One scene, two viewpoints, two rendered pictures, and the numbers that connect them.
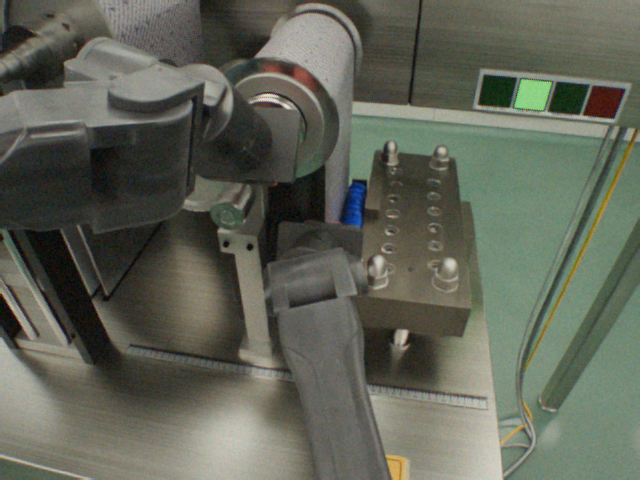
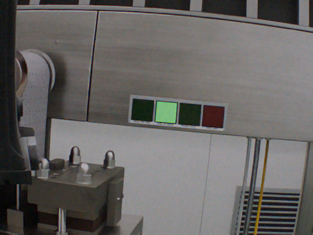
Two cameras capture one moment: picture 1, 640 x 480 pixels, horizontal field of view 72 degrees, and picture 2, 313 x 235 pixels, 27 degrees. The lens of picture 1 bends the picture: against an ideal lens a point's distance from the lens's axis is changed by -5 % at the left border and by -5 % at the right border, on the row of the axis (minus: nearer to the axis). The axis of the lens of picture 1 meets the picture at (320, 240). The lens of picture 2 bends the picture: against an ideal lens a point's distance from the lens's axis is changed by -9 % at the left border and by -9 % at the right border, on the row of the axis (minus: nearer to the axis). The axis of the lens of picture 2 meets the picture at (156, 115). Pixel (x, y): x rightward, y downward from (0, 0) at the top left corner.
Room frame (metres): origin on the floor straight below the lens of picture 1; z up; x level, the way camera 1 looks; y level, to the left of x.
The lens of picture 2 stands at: (-1.08, -0.22, 1.27)
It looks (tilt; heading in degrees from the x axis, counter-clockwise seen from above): 3 degrees down; 356
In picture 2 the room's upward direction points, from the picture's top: 5 degrees clockwise
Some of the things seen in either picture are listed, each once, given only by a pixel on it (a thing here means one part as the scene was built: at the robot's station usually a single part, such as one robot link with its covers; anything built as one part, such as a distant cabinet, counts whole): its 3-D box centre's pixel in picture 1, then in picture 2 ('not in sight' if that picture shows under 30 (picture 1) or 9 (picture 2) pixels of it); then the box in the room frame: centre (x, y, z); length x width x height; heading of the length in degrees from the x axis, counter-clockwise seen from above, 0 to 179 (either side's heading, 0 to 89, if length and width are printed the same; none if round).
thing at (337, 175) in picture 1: (339, 180); (32, 137); (0.59, -0.03, 1.11); 0.23 x 0.01 x 0.18; 170
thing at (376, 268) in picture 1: (376, 269); (43, 168); (0.45, -0.08, 1.05); 0.04 x 0.04 x 0.04
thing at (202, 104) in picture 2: (550, 96); (178, 113); (0.73, -0.39, 1.18); 0.25 x 0.01 x 0.07; 80
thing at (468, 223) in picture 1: (462, 243); (115, 201); (0.61, -0.25, 0.96); 0.10 x 0.03 x 0.11; 170
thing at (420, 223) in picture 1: (411, 226); (79, 183); (0.61, -0.15, 1.00); 0.40 x 0.16 x 0.06; 170
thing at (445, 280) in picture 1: (447, 272); (84, 173); (0.44, -0.17, 1.05); 0.04 x 0.04 x 0.04
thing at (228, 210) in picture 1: (229, 211); not in sight; (0.41, 0.10, 1.18); 0.04 x 0.02 x 0.04; 80
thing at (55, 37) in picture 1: (44, 47); not in sight; (0.50, 0.30, 1.33); 0.06 x 0.06 x 0.06; 80
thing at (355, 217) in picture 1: (351, 222); not in sight; (0.59, -0.05, 1.03); 0.21 x 0.04 x 0.03; 170
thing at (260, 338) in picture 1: (250, 270); not in sight; (0.45, 0.09, 1.05); 0.06 x 0.05 x 0.31; 170
